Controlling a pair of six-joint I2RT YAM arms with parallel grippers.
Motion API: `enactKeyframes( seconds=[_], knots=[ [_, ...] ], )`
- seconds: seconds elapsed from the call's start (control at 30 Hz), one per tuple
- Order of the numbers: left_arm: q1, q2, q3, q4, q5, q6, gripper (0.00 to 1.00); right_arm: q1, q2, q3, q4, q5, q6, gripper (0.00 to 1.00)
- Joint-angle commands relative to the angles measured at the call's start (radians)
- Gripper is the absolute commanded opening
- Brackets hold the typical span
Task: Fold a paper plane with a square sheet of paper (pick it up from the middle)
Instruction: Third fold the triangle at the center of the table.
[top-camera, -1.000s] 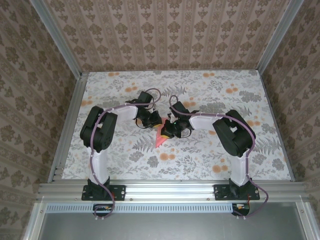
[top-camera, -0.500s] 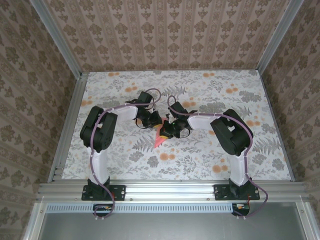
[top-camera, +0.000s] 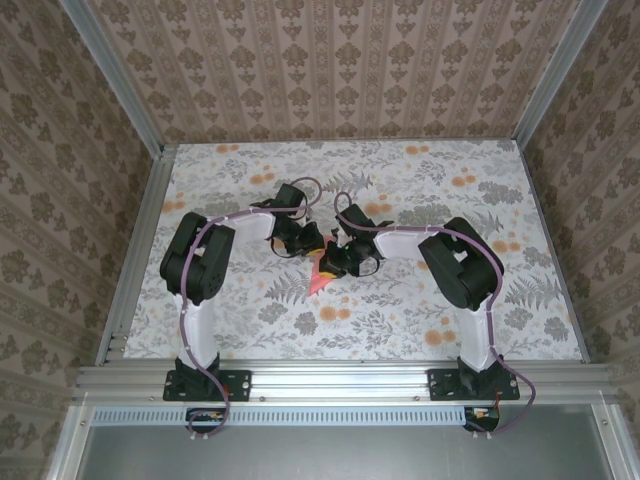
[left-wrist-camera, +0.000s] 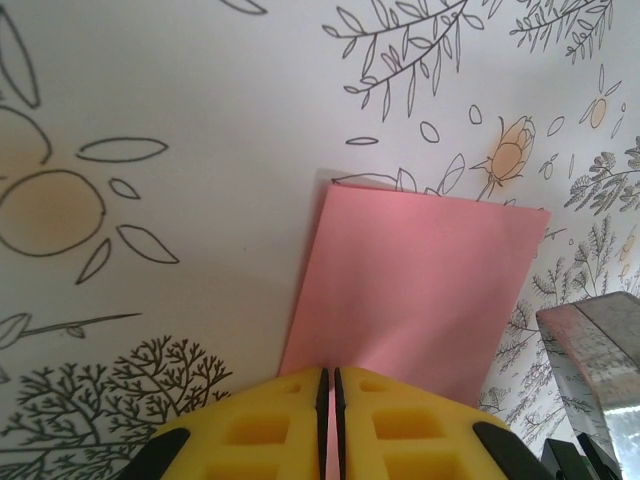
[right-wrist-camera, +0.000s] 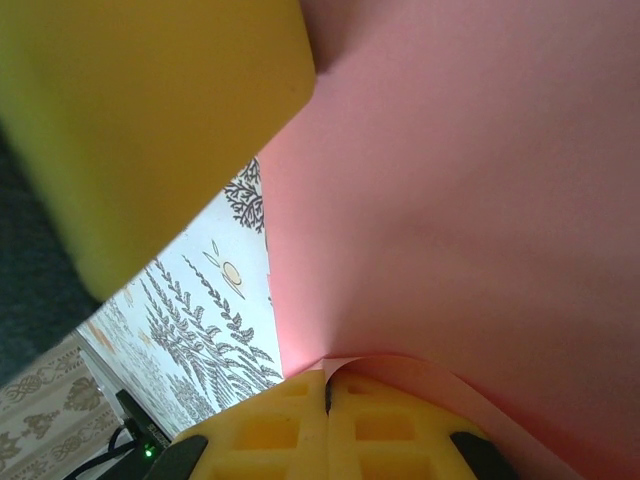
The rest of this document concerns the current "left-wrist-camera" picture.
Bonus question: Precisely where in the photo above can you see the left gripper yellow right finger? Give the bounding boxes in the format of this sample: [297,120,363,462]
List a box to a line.
[333,366,541,480]

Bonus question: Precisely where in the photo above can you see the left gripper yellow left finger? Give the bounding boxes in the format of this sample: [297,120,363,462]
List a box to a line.
[124,366,330,480]

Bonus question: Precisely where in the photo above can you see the pink square paper sheet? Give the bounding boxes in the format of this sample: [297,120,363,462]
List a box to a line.
[277,182,552,480]

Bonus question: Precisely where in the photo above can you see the floral patterned table cover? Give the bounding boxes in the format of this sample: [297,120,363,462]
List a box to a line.
[0,0,640,480]

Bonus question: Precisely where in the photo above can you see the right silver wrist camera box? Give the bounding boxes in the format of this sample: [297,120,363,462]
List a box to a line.
[535,292,640,480]

